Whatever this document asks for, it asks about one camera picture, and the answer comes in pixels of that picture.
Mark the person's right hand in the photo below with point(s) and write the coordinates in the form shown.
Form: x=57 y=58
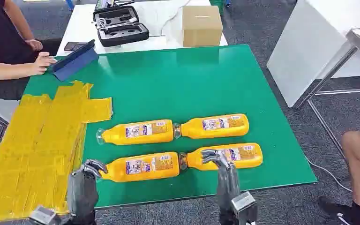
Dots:
x=43 y=62

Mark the person's left hand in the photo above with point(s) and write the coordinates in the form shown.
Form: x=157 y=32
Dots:
x=34 y=44

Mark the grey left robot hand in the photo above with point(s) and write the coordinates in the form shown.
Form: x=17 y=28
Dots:
x=82 y=192

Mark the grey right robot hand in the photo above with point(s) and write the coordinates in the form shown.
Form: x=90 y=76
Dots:
x=227 y=183

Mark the orange drink bottle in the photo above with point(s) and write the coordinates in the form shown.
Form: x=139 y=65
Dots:
x=136 y=132
x=214 y=125
x=245 y=156
x=142 y=167

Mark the blue tablet case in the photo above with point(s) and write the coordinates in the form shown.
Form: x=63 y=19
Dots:
x=74 y=62

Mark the black phone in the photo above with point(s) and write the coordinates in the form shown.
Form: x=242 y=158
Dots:
x=73 y=46

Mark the seated person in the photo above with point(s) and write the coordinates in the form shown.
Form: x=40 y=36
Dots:
x=0 y=40

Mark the white table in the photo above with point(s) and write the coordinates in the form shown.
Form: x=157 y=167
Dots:
x=80 y=24

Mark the yellow sheet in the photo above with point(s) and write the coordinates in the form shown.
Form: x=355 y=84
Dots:
x=34 y=155

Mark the open black tool case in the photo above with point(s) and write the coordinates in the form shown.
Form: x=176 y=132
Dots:
x=121 y=29

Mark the green table mat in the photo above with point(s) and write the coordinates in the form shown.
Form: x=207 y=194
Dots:
x=183 y=84

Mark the black shoe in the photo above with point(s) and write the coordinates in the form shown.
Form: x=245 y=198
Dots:
x=335 y=209

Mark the cardboard box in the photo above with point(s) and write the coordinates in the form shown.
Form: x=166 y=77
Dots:
x=201 y=28

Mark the white panel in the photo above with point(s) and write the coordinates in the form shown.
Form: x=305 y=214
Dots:
x=307 y=46

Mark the green crate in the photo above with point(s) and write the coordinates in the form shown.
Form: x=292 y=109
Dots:
x=218 y=6

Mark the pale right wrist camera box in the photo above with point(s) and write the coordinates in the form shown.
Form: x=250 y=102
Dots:
x=245 y=206

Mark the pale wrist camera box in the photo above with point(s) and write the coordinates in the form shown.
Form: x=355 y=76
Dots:
x=42 y=216
x=245 y=206

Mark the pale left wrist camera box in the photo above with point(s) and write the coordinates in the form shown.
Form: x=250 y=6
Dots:
x=42 y=216

